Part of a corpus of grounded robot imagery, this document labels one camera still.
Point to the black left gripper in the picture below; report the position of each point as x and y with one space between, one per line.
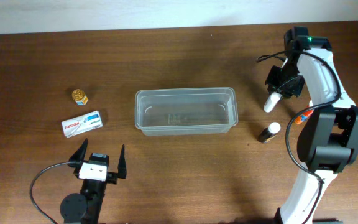
112 177

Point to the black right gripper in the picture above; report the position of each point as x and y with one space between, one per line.
271 81

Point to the white spray bottle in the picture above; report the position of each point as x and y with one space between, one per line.
271 102

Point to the orange tube white cap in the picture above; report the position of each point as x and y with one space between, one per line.
303 117

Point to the dark bottle white cap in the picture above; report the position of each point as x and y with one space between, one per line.
269 133

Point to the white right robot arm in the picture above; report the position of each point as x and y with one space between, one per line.
329 140

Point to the clear plastic container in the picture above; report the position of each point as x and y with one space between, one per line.
186 111

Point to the white Panadol medicine box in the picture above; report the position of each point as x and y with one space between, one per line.
82 124

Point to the small gold-lidded jar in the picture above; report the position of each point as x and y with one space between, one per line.
79 97

